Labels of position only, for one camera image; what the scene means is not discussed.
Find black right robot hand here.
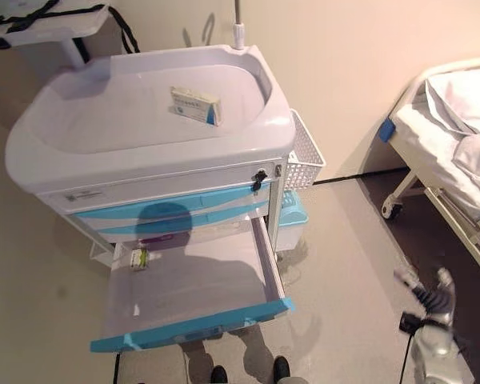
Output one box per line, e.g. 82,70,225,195
394,266,459,320

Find white blue medicine box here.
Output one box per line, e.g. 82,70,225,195
167,85,222,129

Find black baseboard strip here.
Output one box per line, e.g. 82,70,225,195
111,353,124,384
313,166,408,186

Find silver right robot leg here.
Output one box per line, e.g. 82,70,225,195
271,354,305,384

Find light blue waste bin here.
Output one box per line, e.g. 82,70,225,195
277,190,310,252

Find blue bed corner bumper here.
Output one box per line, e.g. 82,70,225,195
378,118,398,144

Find white bedding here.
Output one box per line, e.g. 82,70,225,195
394,61,480,227

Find white perforated side basket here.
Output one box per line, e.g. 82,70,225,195
282,107,328,194

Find black cart keys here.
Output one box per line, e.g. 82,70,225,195
251,169,269,196

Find small green label bottle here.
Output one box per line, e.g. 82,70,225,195
129,246,164,274

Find white medical cart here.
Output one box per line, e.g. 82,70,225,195
5,43,298,261

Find grey infusion pole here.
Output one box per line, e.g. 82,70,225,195
229,0,250,52

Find cart label sticker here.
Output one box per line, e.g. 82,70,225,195
62,189,106,202

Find white overbed table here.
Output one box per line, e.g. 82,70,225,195
0,0,112,70

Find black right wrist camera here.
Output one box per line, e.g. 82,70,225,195
398,314,424,334

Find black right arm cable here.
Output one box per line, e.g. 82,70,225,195
398,330,415,384

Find white bed side rail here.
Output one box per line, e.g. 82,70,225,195
423,185,480,290

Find white hospital bed frame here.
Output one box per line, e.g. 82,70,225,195
381,57,480,291

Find black strap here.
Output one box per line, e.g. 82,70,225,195
0,0,63,34
109,6,142,55

